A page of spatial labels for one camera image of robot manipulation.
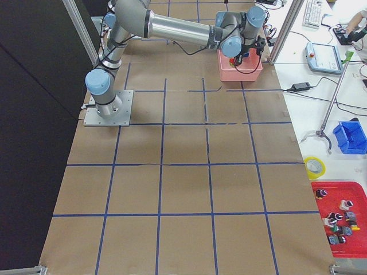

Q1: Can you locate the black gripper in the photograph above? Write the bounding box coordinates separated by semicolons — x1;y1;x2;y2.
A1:
233;40;255;66

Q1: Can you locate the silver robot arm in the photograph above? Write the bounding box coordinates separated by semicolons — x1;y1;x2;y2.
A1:
85;1;266;119

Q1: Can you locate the pink plastic box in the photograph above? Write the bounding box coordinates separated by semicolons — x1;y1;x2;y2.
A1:
217;49;263;82

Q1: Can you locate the black power adapter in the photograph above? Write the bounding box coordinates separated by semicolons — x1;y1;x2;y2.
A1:
290;82;311;92

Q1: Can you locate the teach pendant tablet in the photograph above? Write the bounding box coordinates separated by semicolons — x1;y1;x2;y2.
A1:
305;42;342;74

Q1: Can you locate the white keyboard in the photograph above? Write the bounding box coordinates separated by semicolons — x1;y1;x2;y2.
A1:
302;0;323;29

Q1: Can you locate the long reach grabber tool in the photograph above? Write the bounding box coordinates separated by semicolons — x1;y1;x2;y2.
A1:
300;50;354;155

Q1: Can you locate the yellow tape roll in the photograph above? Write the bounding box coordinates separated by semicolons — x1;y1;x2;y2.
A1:
304;156;326;180

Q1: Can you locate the blue storage bin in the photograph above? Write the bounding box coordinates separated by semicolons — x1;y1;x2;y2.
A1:
333;118;366;155

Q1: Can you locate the red plastic tray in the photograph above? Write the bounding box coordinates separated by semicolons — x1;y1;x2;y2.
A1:
311;181;366;258

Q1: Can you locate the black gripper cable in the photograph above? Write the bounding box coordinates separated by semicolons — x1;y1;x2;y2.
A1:
233;36;266;74

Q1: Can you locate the aluminium frame post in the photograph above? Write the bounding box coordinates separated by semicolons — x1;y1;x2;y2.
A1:
269;0;304;65

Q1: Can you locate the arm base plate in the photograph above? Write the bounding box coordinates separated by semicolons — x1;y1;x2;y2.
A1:
83;90;134;127

